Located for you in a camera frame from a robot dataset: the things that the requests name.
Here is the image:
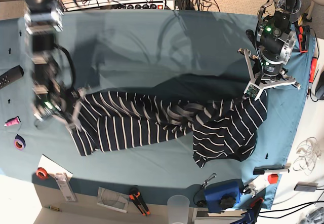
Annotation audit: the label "white zip ties bundle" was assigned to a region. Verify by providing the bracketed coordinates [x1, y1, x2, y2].
[293, 137, 323, 176]

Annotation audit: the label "packaged item with barcode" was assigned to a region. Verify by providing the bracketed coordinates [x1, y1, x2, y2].
[55, 173, 77, 202]

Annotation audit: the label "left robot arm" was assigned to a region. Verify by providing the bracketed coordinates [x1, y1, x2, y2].
[238, 0, 301, 100]

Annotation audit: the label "small red block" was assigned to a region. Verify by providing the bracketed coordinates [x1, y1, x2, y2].
[268, 174, 279, 184]

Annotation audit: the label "frosted plastic cup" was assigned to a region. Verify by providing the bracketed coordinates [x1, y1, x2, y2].
[167, 195, 190, 224]

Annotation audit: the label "orange handled tool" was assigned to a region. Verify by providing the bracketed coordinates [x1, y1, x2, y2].
[309, 57, 317, 84]

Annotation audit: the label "purple tape roll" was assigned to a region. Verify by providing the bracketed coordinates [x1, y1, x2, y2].
[14, 134, 26, 151]

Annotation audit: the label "grey adapter box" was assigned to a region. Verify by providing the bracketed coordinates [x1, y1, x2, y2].
[294, 183, 317, 192]

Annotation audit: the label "black remote control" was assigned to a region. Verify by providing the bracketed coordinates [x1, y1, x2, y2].
[0, 65, 24, 89]

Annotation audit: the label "white paper sheet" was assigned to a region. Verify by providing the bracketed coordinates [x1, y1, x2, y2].
[38, 155, 73, 180]

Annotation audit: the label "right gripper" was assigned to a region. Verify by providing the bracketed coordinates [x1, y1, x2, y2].
[32, 87, 88, 131]

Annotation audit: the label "black computer mouse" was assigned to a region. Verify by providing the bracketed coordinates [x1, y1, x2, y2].
[315, 71, 324, 100]

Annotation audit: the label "orange tape roll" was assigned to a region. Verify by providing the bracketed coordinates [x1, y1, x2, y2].
[36, 167, 49, 180]

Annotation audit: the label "orange black cutter pliers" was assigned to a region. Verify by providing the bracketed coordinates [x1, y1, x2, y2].
[129, 186, 150, 216]

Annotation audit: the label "blue clamp with black knob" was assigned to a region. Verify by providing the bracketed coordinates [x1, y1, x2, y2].
[204, 181, 241, 213]

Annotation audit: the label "teal table cloth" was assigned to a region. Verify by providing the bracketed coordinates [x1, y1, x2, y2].
[1, 10, 312, 204]

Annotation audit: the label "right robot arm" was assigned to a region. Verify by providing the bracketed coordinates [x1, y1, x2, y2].
[24, 0, 83, 129]

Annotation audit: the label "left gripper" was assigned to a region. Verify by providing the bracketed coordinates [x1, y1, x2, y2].
[238, 48, 301, 100]

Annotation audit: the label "clear plastic bag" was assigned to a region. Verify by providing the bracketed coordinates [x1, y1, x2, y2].
[97, 187, 130, 213]

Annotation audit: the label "orange black clamp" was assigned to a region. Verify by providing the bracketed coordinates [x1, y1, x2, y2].
[298, 25, 310, 53]

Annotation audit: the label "pink tube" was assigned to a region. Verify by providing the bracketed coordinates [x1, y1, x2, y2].
[4, 117, 21, 127]

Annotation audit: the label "navy white striped t-shirt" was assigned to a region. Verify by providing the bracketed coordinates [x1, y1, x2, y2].
[69, 91, 267, 167]

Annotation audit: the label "black marker pen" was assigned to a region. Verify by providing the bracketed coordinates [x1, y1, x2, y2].
[253, 167, 290, 175]

